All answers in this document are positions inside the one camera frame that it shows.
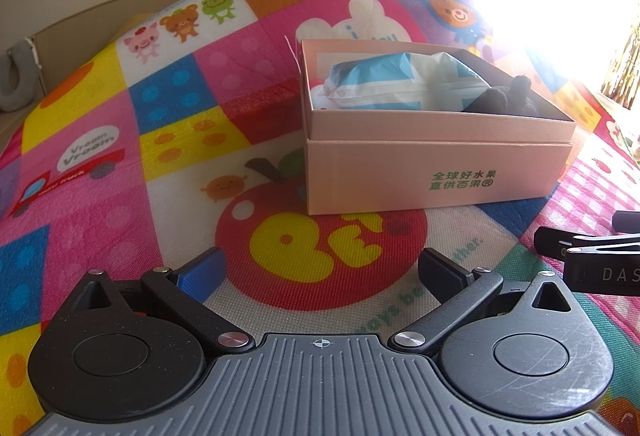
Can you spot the black plush toy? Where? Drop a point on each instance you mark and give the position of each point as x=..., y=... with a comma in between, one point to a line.
x=505, y=101

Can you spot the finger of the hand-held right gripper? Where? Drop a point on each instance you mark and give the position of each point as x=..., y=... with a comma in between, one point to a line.
x=550, y=242
x=627, y=222

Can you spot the blue wet cotton pack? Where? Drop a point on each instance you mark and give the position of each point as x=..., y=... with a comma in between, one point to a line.
x=380, y=81

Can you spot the yellow cushion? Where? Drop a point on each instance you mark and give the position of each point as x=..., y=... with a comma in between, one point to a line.
x=132, y=23

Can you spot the grey neck pillow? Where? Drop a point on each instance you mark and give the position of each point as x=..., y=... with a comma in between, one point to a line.
x=12, y=91

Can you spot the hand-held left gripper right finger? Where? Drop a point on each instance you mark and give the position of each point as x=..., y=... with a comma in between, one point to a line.
x=440, y=271

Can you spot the pink cardboard box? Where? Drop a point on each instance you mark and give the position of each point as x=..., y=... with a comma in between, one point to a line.
x=400, y=176

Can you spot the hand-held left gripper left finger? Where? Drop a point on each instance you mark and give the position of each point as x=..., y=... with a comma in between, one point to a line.
x=202, y=271

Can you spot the colourful cartoon play mat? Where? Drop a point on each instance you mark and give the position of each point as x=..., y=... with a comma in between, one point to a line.
x=125, y=216

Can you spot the green plant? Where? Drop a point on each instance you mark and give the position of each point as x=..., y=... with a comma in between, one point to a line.
x=625, y=56

